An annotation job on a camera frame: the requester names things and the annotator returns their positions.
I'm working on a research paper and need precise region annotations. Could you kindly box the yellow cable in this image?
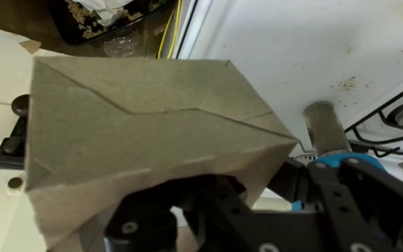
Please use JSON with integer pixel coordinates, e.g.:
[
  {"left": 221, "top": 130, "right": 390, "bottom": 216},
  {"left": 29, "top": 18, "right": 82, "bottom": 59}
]
[{"left": 156, "top": 0, "right": 184, "bottom": 60}]

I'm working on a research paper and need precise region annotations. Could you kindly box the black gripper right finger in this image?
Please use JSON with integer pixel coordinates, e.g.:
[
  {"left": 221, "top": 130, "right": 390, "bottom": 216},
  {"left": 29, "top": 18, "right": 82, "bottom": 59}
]
[{"left": 266, "top": 155, "right": 403, "bottom": 252}]

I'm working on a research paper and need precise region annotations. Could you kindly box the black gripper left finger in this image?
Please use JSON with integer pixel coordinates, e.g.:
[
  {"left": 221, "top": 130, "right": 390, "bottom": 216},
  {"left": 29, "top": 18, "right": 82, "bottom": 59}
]
[{"left": 102, "top": 172, "right": 277, "bottom": 252}]

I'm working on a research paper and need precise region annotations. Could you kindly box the white stove with black grates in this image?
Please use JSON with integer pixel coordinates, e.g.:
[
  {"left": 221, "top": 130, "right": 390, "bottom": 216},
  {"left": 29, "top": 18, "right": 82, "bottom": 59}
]
[{"left": 344, "top": 76, "right": 403, "bottom": 158}]

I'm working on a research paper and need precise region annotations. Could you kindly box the brown paper takeout box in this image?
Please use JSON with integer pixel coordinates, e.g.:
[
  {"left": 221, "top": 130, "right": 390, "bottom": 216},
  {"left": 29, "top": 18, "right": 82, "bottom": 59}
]
[{"left": 24, "top": 56, "right": 302, "bottom": 252}]

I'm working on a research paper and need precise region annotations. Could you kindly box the cream panelled door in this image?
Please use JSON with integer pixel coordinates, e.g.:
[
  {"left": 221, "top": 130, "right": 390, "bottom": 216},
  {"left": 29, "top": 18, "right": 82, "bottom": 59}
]
[{"left": 0, "top": 25, "right": 49, "bottom": 252}]

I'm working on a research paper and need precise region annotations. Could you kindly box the white plastic cutting board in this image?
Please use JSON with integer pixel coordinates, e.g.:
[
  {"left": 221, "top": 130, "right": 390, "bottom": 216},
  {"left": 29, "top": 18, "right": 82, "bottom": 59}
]
[{"left": 177, "top": 0, "right": 403, "bottom": 155}]

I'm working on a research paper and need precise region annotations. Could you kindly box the clear-lid plastic food container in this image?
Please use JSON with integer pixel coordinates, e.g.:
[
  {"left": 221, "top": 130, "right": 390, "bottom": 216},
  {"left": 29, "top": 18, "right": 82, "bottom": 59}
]
[{"left": 46, "top": 0, "right": 177, "bottom": 48}]

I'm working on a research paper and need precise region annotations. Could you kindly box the small grey cup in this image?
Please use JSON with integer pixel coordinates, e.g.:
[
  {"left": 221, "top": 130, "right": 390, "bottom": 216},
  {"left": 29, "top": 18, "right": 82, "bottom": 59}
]
[{"left": 302, "top": 99, "right": 352, "bottom": 158}]

